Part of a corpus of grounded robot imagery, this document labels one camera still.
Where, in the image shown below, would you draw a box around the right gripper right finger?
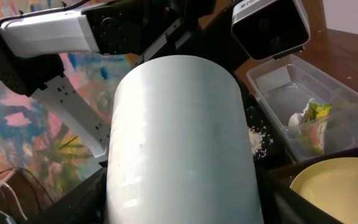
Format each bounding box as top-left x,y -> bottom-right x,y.
255,166 -> 339,224

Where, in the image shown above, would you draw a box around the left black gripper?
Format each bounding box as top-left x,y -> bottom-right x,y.
132,1 -> 250,72

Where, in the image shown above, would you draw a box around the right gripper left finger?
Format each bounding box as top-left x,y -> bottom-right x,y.
26,168 -> 107,224

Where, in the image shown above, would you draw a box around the rice and food scraps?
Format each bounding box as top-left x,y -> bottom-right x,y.
248,126 -> 274,161

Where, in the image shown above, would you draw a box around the white tissue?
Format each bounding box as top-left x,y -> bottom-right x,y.
288,98 -> 316,127

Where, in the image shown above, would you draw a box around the green snack wrapper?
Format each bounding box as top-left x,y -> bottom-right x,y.
302,103 -> 332,154

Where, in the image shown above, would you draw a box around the light blue bowl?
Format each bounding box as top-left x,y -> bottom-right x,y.
105,55 -> 263,224

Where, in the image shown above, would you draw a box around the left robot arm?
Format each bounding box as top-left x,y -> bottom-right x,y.
0,0 -> 249,166

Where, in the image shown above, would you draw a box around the black waste tray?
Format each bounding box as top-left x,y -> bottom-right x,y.
232,73 -> 293,170

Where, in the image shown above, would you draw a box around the dark brown serving tray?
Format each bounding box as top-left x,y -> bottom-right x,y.
269,147 -> 358,187

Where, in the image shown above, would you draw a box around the yellow plate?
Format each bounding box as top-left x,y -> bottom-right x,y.
290,157 -> 358,223

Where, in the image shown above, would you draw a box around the clear plastic bin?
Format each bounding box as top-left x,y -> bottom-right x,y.
247,55 -> 358,162

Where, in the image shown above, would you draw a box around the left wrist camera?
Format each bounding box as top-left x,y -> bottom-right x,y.
231,0 -> 310,60

